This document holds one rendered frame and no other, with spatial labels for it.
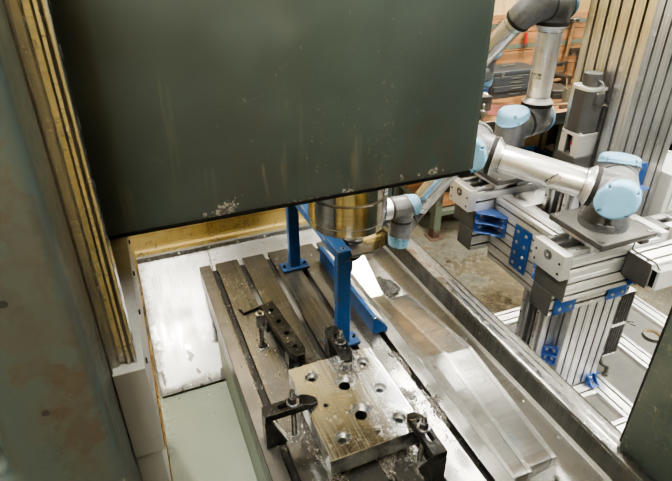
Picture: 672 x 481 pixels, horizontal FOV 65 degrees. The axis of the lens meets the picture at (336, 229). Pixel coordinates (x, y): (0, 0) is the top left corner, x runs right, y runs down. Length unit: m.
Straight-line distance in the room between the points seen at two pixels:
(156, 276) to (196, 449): 0.70
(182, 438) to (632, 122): 1.73
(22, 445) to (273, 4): 0.63
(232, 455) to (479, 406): 0.75
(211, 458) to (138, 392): 0.88
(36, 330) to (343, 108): 0.51
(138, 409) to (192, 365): 1.06
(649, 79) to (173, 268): 1.77
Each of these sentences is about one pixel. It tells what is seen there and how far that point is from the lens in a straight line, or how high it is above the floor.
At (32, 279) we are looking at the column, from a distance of 0.60.
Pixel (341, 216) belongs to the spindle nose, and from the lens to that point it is 0.98.
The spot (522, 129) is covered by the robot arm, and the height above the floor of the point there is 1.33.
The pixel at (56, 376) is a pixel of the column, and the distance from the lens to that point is 0.68.
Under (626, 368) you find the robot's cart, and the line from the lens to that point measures 2.84.
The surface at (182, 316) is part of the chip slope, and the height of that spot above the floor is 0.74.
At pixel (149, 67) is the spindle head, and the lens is 0.75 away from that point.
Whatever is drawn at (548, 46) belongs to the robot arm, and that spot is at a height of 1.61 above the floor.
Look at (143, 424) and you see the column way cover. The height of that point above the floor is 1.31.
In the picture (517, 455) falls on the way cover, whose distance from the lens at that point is 1.64.
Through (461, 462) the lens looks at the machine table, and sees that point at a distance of 1.35.
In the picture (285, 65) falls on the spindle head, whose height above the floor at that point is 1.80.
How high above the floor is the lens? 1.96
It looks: 29 degrees down
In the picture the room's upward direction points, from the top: straight up
